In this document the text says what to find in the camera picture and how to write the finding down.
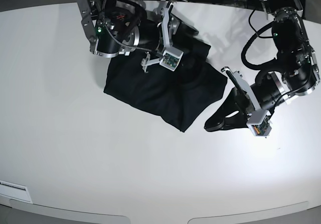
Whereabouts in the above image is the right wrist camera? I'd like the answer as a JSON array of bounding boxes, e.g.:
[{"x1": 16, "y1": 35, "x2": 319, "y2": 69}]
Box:
[{"x1": 159, "y1": 47, "x2": 184, "y2": 71}]

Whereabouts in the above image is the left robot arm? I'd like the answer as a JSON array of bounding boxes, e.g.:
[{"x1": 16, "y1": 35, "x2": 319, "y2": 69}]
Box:
[{"x1": 204, "y1": 0, "x2": 320, "y2": 137}]

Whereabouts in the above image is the white label plate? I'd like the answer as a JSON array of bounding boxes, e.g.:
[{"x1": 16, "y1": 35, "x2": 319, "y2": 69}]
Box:
[{"x1": 1, "y1": 180, "x2": 33, "y2": 204}]

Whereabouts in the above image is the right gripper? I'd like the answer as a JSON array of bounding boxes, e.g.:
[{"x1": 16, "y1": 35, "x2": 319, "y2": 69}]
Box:
[{"x1": 137, "y1": 2, "x2": 198, "y2": 73}]

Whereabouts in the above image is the black T-shirt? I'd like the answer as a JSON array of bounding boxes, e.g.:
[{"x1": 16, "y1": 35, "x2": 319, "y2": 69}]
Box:
[{"x1": 103, "y1": 13, "x2": 228, "y2": 133}]

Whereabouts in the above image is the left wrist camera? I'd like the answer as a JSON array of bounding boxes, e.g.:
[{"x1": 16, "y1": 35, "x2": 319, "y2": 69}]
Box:
[{"x1": 246, "y1": 109, "x2": 272, "y2": 138}]

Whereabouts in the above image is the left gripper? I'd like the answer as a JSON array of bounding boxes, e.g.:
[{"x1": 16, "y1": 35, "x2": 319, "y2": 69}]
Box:
[{"x1": 204, "y1": 67, "x2": 283, "y2": 132}]

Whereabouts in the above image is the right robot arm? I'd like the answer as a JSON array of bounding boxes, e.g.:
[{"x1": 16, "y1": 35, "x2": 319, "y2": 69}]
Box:
[{"x1": 76, "y1": 0, "x2": 199, "y2": 71}]

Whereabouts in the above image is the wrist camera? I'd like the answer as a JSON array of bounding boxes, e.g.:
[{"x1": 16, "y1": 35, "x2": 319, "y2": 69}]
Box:
[
  {"x1": 159, "y1": 47, "x2": 184, "y2": 71},
  {"x1": 246, "y1": 109, "x2": 272, "y2": 138}
]

